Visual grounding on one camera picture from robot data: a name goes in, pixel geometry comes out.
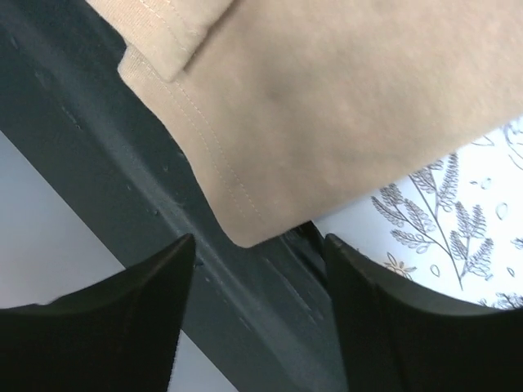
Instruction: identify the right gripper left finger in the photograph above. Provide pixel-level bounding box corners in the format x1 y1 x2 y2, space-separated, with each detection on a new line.
1 234 195 392

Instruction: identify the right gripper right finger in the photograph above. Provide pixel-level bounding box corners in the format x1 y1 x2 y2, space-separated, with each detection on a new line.
324 234 522 391

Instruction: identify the beige t shirt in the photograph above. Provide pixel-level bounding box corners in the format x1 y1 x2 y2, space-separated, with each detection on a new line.
92 1 522 247

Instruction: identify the floral patterned table mat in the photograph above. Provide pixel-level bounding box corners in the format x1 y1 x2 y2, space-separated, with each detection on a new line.
315 119 522 310

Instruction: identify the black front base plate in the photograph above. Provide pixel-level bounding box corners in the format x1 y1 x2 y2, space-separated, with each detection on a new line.
1 1 346 391

